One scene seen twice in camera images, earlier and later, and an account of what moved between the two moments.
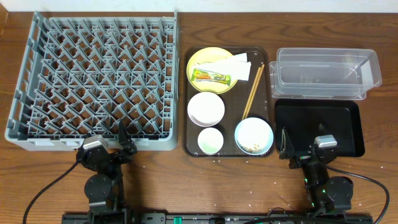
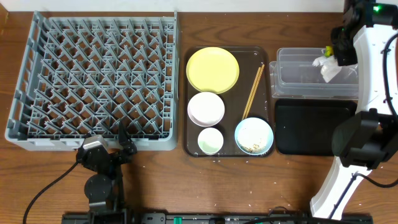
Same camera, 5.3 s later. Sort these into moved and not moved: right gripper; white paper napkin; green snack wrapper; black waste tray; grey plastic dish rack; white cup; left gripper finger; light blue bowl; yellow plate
Moved: white paper napkin; green snack wrapper; right gripper
Not moved: left gripper finger; light blue bowl; yellow plate; black waste tray; white cup; grey plastic dish rack
